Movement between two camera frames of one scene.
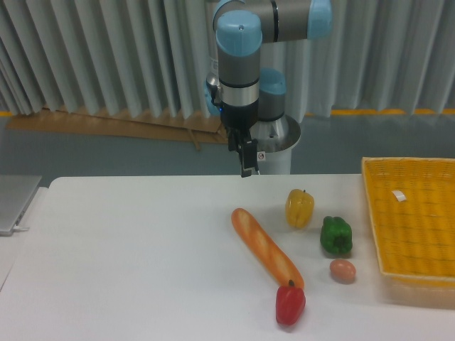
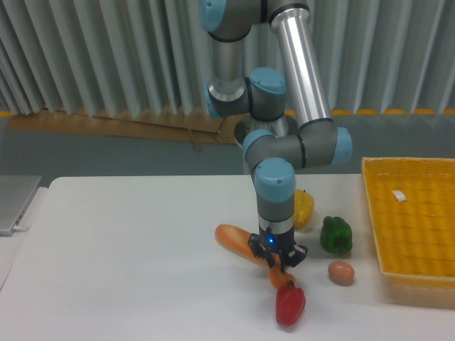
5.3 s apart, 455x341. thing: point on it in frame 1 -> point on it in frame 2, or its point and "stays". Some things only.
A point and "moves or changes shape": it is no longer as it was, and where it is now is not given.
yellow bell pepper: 299,208 stays
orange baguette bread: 280,268 moves or changes shape
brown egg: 343,271 stays
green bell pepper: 336,235 stays
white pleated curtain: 156,55 stays
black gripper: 238,120 -> 277,243
